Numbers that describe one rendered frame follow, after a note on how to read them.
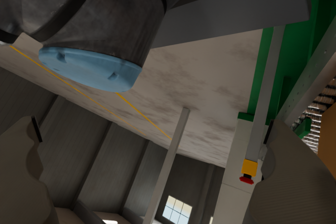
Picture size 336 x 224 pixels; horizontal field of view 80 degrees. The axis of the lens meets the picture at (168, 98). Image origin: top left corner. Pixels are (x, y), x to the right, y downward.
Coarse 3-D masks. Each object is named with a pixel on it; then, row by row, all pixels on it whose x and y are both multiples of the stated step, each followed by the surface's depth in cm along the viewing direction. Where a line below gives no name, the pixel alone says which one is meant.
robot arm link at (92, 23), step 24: (72, 0) 24; (96, 0) 26; (120, 0) 28; (144, 0) 32; (48, 24) 25; (72, 24) 25; (96, 24) 27; (120, 24) 29; (144, 24) 32; (48, 48) 27; (72, 48) 26; (96, 48) 27; (120, 48) 29; (144, 48) 33; (72, 72) 32; (96, 72) 28; (120, 72) 29
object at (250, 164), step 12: (276, 36) 130; (276, 48) 126; (276, 60) 123; (264, 72) 122; (264, 84) 119; (264, 96) 116; (264, 108) 113; (264, 120) 111; (252, 132) 110; (252, 144) 107; (252, 156) 105; (252, 168) 102
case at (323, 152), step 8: (328, 112) 103; (328, 120) 101; (320, 128) 109; (328, 128) 98; (320, 136) 106; (328, 136) 96; (320, 144) 104; (328, 144) 94; (320, 152) 101; (328, 152) 92; (328, 160) 90; (328, 168) 88
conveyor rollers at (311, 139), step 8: (328, 88) 93; (320, 96) 101; (328, 96) 100; (312, 104) 109; (320, 104) 108; (328, 104) 106; (304, 112) 118; (312, 112) 116; (320, 112) 114; (296, 120) 133; (312, 120) 124; (320, 120) 121; (312, 128) 136; (304, 136) 152; (312, 136) 150; (312, 144) 164
